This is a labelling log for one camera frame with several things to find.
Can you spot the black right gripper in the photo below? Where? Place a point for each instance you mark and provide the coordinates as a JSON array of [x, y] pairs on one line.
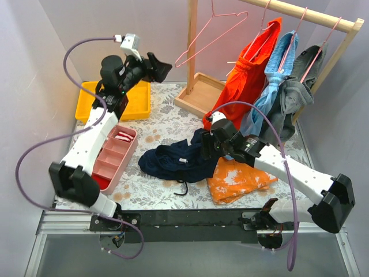
[[206, 145]]

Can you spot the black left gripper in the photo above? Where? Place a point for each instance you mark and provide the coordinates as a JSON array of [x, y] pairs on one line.
[[150, 64]]

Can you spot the navy blue shorts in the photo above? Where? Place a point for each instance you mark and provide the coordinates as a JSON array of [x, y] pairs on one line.
[[180, 161]]

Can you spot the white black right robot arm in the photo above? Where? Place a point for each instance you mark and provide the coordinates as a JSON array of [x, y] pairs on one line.
[[328, 200]]

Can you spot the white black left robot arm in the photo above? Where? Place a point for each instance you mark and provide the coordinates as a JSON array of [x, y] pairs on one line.
[[72, 177]]

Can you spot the grey shorts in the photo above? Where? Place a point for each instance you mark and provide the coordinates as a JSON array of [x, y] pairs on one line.
[[295, 92]]

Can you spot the light blue shorts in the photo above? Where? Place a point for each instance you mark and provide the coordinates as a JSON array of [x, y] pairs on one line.
[[252, 121]]

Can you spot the pink hanger under blue shorts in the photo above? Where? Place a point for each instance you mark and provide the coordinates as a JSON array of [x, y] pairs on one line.
[[297, 31]]

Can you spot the pink hanger under grey shorts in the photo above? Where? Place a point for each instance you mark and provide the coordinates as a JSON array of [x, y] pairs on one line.
[[320, 50]]

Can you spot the orange white folded cloth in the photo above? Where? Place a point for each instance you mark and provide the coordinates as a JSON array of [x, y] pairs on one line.
[[232, 180]]

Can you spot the yellow plastic tray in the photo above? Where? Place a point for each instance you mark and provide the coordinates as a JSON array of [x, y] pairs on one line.
[[137, 108]]

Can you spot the wooden clothes rack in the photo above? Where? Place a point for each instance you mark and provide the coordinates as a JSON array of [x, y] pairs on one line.
[[202, 90]]

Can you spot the floral patterned table mat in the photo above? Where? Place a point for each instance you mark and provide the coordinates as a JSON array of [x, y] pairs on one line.
[[167, 124]]

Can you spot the red white striped sock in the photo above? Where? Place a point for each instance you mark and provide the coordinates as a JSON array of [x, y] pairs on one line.
[[124, 137]]

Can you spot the pink divided organizer tray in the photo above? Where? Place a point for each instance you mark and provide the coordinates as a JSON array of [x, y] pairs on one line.
[[114, 156]]

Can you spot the red cloth in organizer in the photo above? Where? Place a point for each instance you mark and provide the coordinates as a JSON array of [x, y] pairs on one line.
[[102, 182]]

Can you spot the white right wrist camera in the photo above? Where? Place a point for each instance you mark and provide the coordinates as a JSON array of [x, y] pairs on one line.
[[215, 117]]

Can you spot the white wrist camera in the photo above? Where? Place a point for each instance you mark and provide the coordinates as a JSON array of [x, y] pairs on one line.
[[215, 117], [129, 44]]

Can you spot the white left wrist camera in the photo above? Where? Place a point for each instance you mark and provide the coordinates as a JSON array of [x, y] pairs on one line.
[[129, 44]]

